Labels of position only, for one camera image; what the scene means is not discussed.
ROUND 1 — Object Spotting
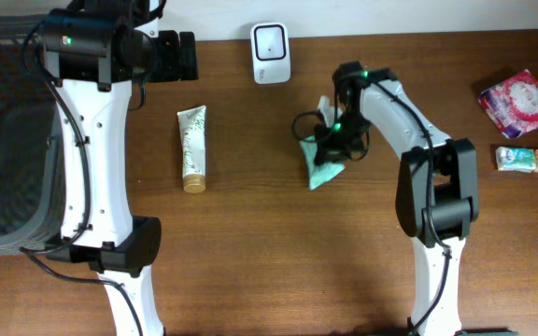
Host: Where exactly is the mint green wipes packet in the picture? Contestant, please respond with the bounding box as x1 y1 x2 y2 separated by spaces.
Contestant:
299 136 345 190

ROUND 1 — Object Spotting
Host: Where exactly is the white barcode scanner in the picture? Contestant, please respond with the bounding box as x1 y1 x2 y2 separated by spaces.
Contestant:
250 22 291 85

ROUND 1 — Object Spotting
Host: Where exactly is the white cream tube gold cap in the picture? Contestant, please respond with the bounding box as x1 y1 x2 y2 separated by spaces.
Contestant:
177 105 206 193

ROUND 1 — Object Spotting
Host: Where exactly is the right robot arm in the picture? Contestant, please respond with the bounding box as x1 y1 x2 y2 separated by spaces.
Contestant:
313 62 479 335

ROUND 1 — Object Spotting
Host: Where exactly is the grey plastic mesh basket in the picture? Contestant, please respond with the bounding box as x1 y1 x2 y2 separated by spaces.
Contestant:
0 15 65 256

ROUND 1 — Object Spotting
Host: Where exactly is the green white tissue pocket pack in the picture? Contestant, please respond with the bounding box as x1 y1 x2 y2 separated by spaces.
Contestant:
495 147 536 173

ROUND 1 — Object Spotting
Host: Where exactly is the red floral tissue pack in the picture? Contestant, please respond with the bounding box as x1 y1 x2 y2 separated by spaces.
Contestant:
478 69 538 139

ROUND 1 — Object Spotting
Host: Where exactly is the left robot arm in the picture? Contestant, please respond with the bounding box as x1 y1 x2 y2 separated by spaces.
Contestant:
32 0 198 335

